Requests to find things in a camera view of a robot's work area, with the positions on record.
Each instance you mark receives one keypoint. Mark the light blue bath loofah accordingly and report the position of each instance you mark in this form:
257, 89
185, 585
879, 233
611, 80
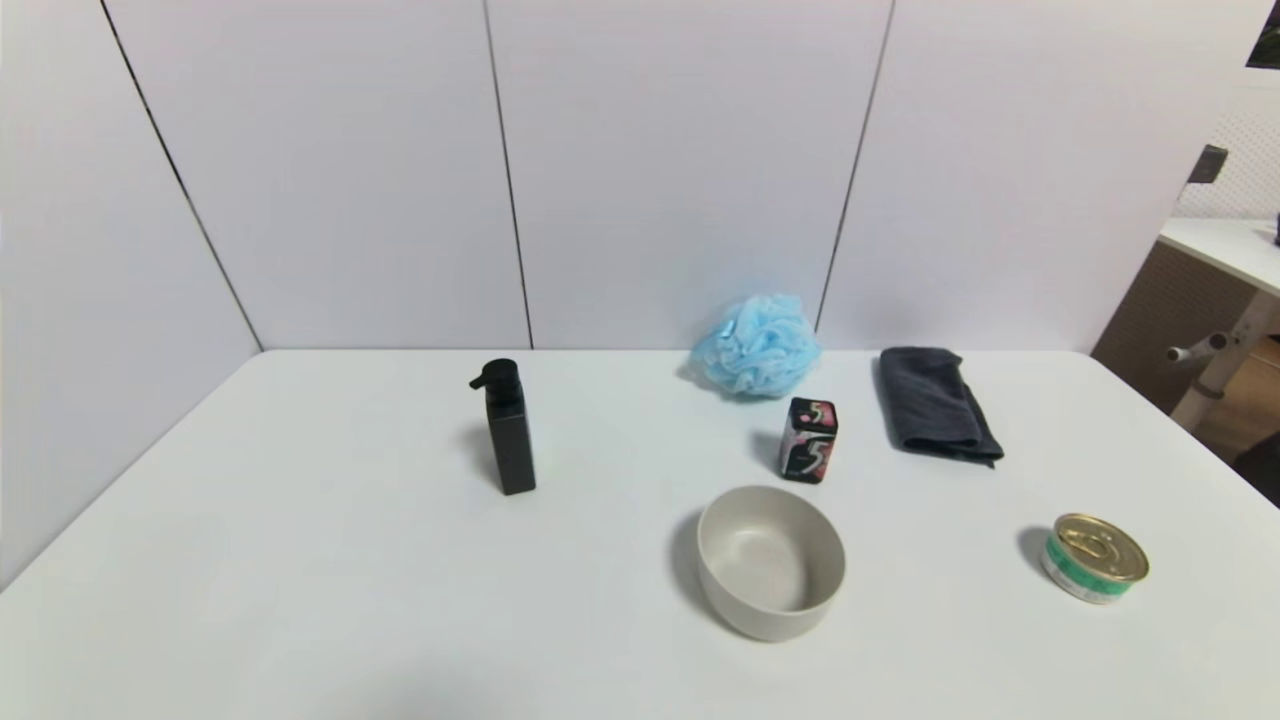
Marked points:
758, 347

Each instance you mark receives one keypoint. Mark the beige bowl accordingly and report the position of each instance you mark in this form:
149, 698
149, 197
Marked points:
771, 562

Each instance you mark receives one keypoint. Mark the black soap dispenser bottle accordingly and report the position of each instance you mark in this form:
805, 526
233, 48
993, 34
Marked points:
511, 440

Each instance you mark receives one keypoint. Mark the black gum box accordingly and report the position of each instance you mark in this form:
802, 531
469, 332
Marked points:
809, 441

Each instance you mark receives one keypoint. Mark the dark grey folded towel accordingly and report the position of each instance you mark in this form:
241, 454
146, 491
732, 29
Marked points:
932, 403

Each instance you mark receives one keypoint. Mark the gold lid tin can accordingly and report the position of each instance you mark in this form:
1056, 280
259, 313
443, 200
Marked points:
1097, 555

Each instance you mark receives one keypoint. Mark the brown partition panel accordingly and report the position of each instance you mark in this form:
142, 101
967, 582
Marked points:
1160, 320

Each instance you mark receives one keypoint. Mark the white desk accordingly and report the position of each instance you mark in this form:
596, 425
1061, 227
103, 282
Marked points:
1225, 250

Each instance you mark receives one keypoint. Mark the grey wall bracket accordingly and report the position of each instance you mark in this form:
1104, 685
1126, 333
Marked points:
1207, 164

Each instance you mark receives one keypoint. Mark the black wall frame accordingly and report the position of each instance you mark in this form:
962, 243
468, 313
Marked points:
1266, 43

